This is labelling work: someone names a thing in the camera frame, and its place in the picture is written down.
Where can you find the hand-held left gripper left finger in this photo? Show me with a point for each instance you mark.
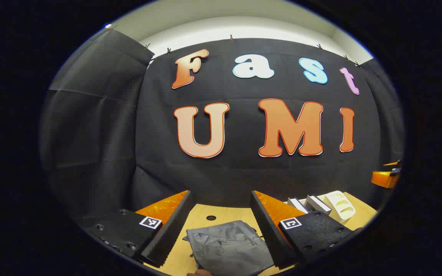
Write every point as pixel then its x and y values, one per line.
pixel 125 230

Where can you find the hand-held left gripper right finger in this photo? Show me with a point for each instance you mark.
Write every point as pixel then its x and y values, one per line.
pixel 317 232

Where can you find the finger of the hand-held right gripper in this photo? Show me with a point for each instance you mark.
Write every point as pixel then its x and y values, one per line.
pixel 384 179
pixel 393 164

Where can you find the portrait cover book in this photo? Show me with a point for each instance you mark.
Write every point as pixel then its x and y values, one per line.
pixel 318 203

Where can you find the blue cover book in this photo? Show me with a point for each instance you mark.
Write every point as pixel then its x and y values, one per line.
pixel 297 204

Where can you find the white bookshelf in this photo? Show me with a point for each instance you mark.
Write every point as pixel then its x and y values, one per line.
pixel 342 207

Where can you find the grey schoolbag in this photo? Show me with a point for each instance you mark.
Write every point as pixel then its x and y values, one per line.
pixel 228 249

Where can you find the black backdrop cloth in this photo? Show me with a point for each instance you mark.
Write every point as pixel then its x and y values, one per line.
pixel 244 172
pixel 90 134

